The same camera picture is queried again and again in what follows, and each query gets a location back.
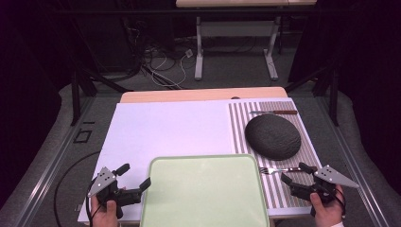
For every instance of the person's right hand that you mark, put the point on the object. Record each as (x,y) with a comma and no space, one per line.
(327,214)

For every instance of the white board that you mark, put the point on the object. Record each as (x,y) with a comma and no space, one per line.
(170,129)

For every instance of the black metal stand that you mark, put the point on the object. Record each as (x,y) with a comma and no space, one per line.
(333,94)
(75,94)

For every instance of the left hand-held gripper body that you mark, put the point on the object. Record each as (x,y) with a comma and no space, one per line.
(105,186)

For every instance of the wooden table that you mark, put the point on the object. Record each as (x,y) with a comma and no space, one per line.
(201,94)

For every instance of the person's left hand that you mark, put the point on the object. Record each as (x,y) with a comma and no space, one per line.
(105,216)

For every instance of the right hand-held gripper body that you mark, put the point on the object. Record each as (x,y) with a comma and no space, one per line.
(331,176)

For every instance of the striped placemat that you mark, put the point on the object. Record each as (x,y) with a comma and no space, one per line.
(242,126)

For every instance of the metal floor rail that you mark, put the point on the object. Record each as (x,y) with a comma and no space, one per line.
(53,167)
(356,167)

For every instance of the white legged background table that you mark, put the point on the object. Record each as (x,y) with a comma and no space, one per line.
(198,47)

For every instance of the light green tray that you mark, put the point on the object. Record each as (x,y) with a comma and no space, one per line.
(205,192)

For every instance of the black textured plate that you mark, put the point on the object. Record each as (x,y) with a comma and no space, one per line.
(272,137)

